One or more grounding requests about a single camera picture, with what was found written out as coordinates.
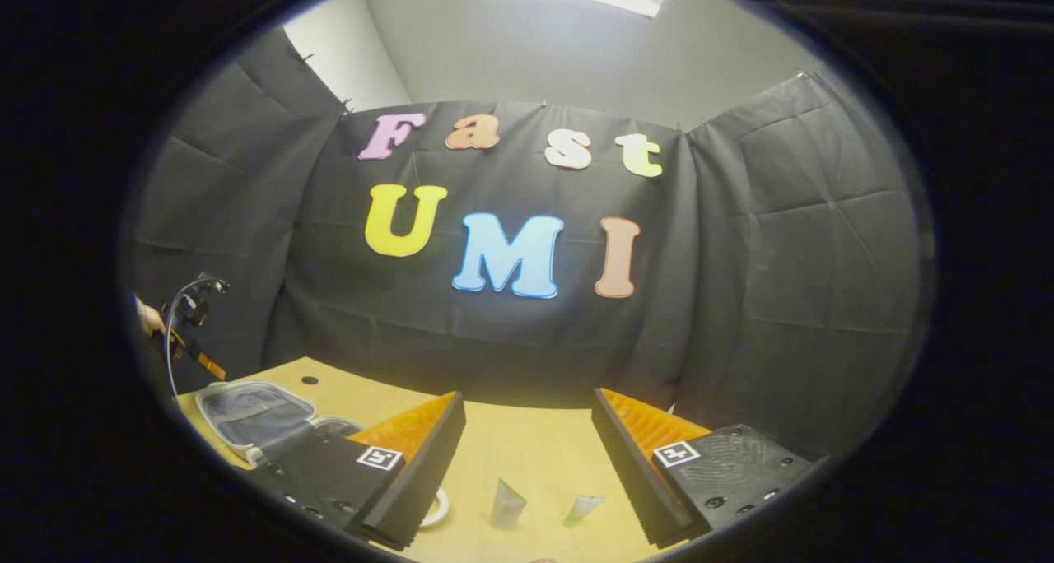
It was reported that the black backdrop cloth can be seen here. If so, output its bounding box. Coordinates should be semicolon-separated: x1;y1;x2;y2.
124;28;927;457

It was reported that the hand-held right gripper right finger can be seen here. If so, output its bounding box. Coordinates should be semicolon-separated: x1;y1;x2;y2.
591;387;818;549

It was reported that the white suitcase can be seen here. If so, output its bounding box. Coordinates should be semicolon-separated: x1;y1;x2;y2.
195;380;450;529

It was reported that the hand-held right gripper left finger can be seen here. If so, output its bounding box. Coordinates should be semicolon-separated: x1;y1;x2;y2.
250;391;468;552

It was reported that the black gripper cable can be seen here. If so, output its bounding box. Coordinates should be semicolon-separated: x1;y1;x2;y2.
165;275;230;399

